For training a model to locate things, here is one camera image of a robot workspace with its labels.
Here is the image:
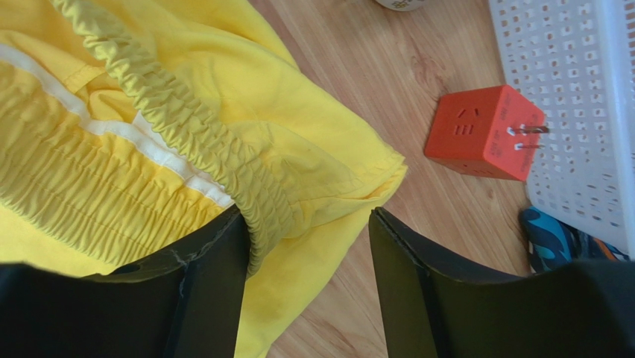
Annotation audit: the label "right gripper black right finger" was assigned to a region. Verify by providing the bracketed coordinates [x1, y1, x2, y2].
[369, 207, 634, 357]

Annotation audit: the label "white perforated plastic basket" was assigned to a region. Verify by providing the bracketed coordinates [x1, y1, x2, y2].
[490, 0, 634, 255]

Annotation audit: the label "white mug with yellow interior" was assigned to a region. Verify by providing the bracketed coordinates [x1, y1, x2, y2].
[375, 0, 426, 12]

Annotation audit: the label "patterned blue orange shorts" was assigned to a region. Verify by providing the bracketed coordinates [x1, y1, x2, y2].
[519, 207, 630, 274]

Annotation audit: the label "yellow shorts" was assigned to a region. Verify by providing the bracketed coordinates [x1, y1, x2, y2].
[1, 1, 407, 357]

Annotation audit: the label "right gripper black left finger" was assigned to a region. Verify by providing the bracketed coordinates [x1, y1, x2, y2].
[1, 207, 250, 357]

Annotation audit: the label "red cube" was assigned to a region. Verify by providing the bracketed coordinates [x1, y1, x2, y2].
[424, 85, 549, 182]

